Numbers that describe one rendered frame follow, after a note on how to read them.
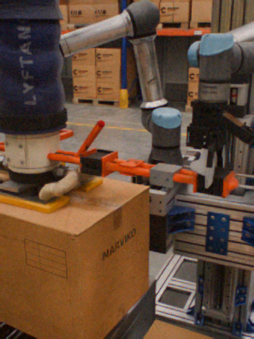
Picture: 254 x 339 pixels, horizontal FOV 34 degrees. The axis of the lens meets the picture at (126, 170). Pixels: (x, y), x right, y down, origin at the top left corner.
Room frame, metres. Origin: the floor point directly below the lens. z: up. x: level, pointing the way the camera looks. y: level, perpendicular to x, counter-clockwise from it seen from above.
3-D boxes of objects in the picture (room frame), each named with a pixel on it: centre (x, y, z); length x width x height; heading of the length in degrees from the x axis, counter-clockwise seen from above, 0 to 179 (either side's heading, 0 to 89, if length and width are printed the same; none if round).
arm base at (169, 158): (1.62, -0.16, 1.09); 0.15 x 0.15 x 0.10
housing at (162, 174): (1.05, -0.11, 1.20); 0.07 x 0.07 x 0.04; 61
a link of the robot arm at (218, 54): (1.00, -0.21, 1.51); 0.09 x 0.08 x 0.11; 123
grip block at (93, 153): (1.16, 0.08, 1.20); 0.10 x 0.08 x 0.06; 151
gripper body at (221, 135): (1.00, -0.20, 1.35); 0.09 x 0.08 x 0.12; 61
